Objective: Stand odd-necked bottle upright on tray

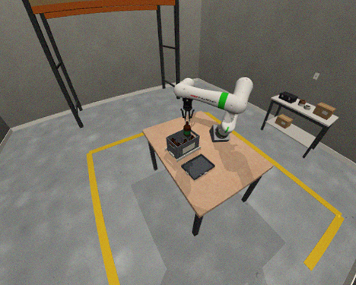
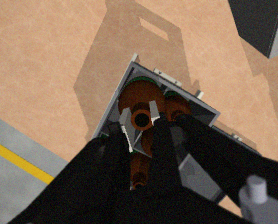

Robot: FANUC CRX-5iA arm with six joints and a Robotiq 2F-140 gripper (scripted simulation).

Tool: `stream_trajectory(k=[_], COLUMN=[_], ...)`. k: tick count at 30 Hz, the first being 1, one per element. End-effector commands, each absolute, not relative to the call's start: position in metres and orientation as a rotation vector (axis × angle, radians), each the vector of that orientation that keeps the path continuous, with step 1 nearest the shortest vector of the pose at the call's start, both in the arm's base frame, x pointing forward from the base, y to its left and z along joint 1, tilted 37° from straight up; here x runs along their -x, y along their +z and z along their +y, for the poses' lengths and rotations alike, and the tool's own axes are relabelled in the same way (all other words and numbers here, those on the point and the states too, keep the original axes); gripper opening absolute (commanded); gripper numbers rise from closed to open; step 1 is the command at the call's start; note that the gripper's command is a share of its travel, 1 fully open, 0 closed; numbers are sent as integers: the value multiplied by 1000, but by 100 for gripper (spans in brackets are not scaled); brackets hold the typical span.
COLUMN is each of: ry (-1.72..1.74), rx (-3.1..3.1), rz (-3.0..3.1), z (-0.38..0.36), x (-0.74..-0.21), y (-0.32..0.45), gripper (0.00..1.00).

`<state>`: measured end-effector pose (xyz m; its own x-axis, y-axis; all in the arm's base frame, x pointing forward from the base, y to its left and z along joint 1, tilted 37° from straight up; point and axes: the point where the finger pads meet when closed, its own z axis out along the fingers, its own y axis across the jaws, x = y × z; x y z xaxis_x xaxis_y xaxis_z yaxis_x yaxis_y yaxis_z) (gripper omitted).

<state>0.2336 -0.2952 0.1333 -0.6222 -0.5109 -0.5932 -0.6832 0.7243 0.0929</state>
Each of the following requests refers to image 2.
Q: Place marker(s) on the grey divided crate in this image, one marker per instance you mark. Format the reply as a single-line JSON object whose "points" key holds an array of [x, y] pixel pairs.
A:
{"points": [[198, 111]]}

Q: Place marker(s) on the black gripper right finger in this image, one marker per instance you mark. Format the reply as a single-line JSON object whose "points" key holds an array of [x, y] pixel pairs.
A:
{"points": [[241, 174]]}

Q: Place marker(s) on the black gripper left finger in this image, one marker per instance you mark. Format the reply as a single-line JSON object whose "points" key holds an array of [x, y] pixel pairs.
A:
{"points": [[57, 203]]}

